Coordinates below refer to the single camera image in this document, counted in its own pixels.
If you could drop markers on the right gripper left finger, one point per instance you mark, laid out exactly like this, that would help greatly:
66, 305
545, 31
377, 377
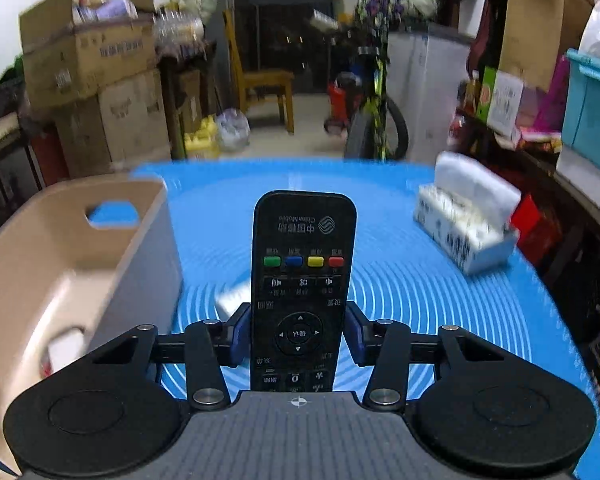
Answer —
124, 403

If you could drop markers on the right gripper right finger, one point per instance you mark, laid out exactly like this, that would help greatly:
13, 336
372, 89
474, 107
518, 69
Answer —
470, 404

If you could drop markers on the white USB wall charger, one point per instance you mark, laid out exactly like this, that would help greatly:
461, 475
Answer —
229, 300

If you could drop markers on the black TV remote control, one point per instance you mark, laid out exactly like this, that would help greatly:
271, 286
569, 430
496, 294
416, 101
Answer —
301, 258

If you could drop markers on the beige plastic storage bin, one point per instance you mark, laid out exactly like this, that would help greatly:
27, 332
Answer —
96, 254

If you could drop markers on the blue silicone table mat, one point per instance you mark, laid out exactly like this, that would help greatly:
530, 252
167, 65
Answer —
398, 272

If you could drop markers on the tissue box with tissues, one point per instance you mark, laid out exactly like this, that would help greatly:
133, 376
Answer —
467, 210

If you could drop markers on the yellow plastic jug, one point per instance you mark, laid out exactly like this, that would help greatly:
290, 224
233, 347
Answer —
203, 143

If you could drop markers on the green black bicycle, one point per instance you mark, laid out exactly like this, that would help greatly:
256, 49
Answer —
377, 130

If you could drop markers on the teal plastic storage crate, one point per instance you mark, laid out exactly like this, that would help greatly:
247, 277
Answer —
581, 128

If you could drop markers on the white plastic bag on floor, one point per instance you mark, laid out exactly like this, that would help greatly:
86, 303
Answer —
233, 130

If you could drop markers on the tall stacked cardboard boxes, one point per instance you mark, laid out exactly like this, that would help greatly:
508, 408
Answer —
117, 130

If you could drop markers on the red bucket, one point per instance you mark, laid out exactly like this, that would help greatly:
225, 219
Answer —
345, 94

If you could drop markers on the wooden chair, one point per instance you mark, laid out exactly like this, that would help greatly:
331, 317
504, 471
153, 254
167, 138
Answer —
256, 87

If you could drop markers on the open cardboard box on top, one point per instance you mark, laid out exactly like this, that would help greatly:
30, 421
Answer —
73, 49

